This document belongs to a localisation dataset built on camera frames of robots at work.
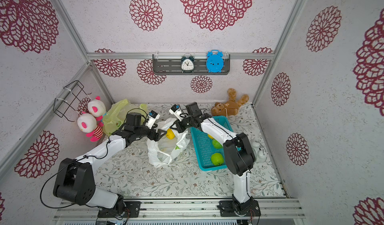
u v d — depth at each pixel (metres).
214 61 0.90
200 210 0.75
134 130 0.68
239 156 0.53
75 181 0.43
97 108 0.92
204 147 0.97
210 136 0.98
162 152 0.82
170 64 0.93
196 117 0.71
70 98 0.80
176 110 0.78
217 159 0.84
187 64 0.90
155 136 0.78
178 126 0.76
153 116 0.75
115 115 0.92
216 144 0.92
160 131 0.77
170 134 0.95
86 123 0.84
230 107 1.09
